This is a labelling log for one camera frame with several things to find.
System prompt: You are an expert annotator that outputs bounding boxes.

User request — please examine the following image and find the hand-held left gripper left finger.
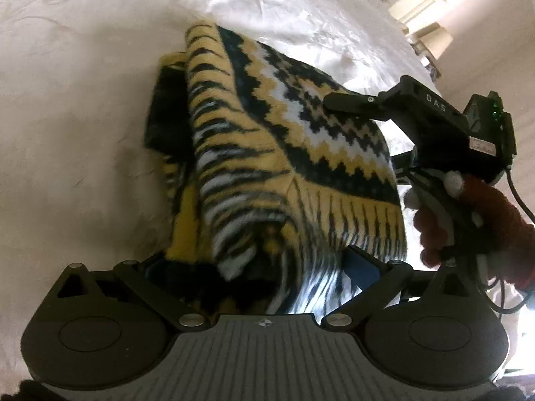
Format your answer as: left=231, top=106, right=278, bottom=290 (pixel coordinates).
left=54, top=258, right=214, bottom=330

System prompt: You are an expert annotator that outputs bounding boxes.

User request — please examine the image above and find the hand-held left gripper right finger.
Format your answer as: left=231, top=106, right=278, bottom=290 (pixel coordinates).
left=322, top=246, right=474, bottom=328

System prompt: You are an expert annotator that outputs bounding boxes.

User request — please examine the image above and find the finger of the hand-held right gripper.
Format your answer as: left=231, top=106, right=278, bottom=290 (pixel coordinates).
left=324, top=91, right=390, bottom=122
left=392, top=152, right=417, bottom=185

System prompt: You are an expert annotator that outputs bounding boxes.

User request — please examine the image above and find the navy yellow white patterned sweater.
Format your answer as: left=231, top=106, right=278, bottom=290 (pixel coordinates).
left=144, top=23, right=408, bottom=316

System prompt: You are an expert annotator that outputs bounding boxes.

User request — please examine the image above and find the person's right hand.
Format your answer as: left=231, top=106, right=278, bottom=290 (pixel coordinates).
left=403, top=170, right=535, bottom=291

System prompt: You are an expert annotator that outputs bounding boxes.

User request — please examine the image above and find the cream carved furniture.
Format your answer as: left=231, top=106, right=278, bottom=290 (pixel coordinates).
left=389, top=0, right=456, bottom=55

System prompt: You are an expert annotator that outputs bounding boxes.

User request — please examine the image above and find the white embossed bedspread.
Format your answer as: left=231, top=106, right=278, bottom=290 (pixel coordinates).
left=0, top=0, right=535, bottom=385

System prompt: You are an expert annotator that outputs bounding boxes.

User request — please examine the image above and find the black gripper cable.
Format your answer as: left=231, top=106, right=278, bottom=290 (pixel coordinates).
left=476, top=166, right=535, bottom=316

